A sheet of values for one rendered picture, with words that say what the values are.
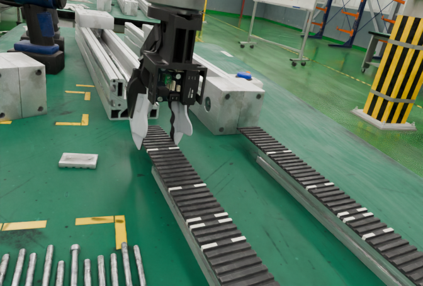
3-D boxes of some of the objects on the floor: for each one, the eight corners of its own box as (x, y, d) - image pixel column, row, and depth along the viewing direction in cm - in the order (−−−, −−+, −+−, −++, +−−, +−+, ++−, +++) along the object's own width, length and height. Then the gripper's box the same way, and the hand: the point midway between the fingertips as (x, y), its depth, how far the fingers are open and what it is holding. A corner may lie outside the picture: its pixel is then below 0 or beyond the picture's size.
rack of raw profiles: (299, 36, 1140) (316, -33, 1054) (320, 38, 1170) (339, -28, 1084) (365, 58, 856) (396, -34, 771) (391, 61, 886) (423, -27, 800)
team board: (236, 47, 682) (255, -58, 606) (253, 48, 712) (274, -52, 636) (291, 67, 577) (323, -57, 501) (308, 66, 607) (341, -51, 532)
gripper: (138, 8, 36) (127, 172, 44) (233, 21, 41) (207, 165, 49) (123, 0, 43) (116, 143, 51) (206, 12, 48) (186, 140, 56)
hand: (156, 138), depth 52 cm, fingers closed on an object, 5 cm apart
